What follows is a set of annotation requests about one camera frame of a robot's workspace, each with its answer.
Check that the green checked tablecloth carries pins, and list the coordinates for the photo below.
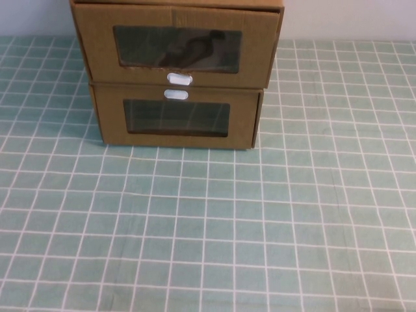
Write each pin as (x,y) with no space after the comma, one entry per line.
(208,227)

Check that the cardboard shoe box outer sleeve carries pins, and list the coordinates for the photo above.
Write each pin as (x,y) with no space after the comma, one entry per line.
(162,1)

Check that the cardboard drawer with window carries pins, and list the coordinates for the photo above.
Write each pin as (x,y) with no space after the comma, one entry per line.
(94,48)

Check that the cardboard shoe box with window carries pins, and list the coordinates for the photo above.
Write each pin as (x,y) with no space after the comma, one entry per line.
(110,136)

